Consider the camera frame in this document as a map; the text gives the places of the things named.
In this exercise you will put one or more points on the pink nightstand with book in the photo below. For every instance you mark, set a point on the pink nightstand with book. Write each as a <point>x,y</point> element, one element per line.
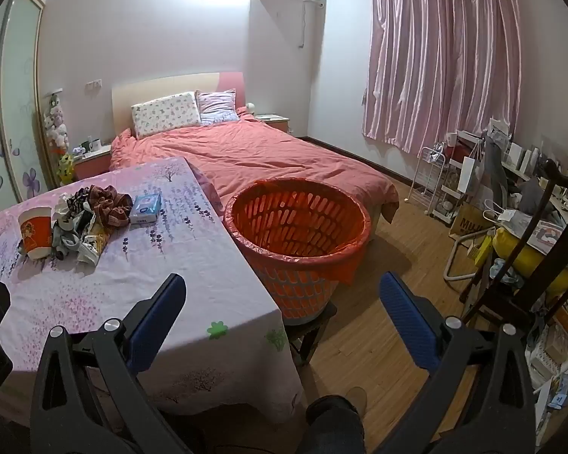
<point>277,123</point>

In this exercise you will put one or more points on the white paper bag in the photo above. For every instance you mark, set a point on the white paper bag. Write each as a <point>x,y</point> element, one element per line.
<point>468,175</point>

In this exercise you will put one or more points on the pink nightstand with mugs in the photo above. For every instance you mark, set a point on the pink nightstand with mugs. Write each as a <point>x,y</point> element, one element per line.
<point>92,163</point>

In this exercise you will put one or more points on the cream and pink headboard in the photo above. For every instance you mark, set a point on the cream and pink headboard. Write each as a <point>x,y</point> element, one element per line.
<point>146,87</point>

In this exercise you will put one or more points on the wardrobe with purple flowers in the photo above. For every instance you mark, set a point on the wardrobe with purple flowers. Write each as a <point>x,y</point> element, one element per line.
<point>16,104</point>

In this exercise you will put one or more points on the floral white pillow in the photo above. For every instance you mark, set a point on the floral white pillow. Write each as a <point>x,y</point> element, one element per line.
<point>165,114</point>

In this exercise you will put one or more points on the white paper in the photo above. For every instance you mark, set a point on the white paper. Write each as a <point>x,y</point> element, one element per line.
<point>60,210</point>

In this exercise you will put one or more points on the white mug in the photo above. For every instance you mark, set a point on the white mug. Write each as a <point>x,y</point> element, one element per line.
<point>94,144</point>

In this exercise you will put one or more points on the small white round lamp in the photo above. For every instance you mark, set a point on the small white round lamp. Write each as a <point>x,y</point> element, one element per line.
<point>251,107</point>

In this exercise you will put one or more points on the dark wooden stool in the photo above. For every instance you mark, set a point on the dark wooden stool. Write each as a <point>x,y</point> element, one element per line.
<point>312,333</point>

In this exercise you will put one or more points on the white wall outlet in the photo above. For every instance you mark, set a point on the white wall outlet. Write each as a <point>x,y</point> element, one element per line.
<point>93,85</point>

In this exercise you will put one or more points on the tan slipper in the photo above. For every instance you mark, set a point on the tan slipper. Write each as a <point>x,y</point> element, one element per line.
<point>358,397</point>

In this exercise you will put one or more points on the blue tissue pack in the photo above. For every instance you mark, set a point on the blue tissue pack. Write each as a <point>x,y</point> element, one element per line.
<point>146,209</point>

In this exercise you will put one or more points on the floral lavender tablecloth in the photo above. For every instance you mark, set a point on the floral lavender tablecloth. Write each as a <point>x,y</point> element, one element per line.
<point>123,283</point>

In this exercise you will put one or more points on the striped purple pillow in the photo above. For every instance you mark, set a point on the striped purple pillow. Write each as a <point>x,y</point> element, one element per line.
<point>217,106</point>

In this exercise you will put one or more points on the red paper cup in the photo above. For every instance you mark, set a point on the red paper cup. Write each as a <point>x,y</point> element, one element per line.
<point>35,234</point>

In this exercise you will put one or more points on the brown paper bag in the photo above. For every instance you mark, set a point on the brown paper bag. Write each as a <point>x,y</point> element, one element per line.
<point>468,224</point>

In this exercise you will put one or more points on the orange laundry basket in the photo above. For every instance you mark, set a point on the orange laundry basket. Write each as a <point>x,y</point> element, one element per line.
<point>265,265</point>

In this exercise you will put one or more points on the floral hand cream tube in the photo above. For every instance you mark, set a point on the floral hand cream tube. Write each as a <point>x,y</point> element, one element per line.
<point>93,246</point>

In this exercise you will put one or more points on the dark wooden chair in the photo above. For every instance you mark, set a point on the dark wooden chair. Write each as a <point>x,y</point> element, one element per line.
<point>546,227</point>

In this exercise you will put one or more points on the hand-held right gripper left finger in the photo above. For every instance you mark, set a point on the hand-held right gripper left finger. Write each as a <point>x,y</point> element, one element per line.
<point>157,321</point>

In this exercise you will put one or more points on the green towel cloth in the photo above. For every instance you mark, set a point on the green towel cloth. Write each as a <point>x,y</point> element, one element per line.
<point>66,246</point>

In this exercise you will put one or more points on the black floral scrunchie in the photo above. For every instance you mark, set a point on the black floral scrunchie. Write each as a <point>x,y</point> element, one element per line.
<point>78,198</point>

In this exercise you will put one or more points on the air conditioner pipe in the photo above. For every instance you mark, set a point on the air conditioner pipe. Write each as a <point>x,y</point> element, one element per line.
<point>304,23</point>

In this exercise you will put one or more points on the brown patterned scrunchie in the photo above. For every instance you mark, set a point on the brown patterned scrunchie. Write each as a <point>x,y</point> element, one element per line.
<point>111,208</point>

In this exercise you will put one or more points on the hanging plush toy column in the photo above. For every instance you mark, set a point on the hanging plush toy column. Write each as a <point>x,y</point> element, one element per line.
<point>57,132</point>

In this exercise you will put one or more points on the person's leg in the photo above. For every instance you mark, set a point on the person's leg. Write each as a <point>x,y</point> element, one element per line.
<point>333,428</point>

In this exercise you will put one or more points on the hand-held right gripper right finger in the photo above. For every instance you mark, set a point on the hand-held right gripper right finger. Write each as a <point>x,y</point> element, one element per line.
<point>407,324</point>

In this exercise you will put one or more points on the white tube frame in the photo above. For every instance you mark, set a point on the white tube frame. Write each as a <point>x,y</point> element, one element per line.
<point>452,260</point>

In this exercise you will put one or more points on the pink striped curtain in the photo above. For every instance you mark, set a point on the pink striped curtain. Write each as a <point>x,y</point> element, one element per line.
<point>440,56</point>

